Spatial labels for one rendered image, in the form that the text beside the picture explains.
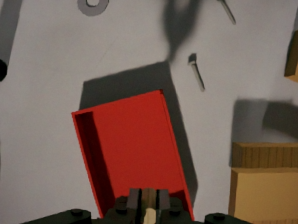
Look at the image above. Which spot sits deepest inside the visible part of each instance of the red open tray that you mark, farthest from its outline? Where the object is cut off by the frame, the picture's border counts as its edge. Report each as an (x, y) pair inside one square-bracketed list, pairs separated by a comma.
[(130, 143)]

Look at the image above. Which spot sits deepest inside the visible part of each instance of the light wooden dowel pin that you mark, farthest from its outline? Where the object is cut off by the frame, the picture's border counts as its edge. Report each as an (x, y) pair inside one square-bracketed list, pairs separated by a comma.
[(148, 206)]

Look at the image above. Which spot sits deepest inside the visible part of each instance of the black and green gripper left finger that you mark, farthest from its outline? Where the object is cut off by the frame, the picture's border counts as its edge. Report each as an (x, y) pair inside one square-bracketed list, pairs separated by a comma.
[(130, 214)]

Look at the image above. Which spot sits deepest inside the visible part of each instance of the grey flat washer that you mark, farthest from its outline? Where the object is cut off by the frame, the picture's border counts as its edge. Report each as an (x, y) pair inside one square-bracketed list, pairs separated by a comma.
[(92, 11)]

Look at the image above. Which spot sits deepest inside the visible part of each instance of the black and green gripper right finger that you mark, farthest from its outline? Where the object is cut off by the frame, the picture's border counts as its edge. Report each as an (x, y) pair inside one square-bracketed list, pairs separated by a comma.
[(169, 211)]

